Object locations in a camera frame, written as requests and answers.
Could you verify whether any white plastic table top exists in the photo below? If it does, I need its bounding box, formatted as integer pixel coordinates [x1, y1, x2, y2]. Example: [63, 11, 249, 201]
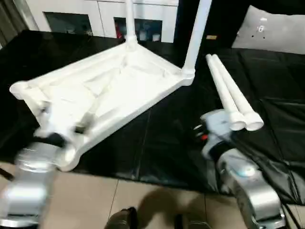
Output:
[9, 42, 196, 172]

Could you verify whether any white plastic table leg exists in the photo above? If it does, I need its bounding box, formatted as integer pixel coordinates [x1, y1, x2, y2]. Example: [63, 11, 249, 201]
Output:
[212, 54, 264, 131]
[206, 54, 246, 131]
[125, 0, 139, 48]
[182, 0, 213, 78]

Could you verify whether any black padded work mat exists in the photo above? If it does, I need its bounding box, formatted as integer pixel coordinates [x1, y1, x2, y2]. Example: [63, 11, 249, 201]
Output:
[0, 30, 305, 205]

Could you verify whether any white glass-door cabinet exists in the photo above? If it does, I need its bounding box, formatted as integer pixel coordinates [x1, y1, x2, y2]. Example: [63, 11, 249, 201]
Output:
[23, 0, 179, 43]

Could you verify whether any black cabinet with gold label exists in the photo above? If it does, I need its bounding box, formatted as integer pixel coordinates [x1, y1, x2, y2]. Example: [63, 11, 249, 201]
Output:
[173, 0, 251, 50]

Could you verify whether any grey printed cushion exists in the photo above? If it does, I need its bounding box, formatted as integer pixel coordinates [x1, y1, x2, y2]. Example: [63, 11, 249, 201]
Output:
[232, 5, 305, 55]

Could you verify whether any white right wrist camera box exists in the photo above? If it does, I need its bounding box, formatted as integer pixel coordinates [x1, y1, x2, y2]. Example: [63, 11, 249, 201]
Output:
[200, 109, 235, 161]

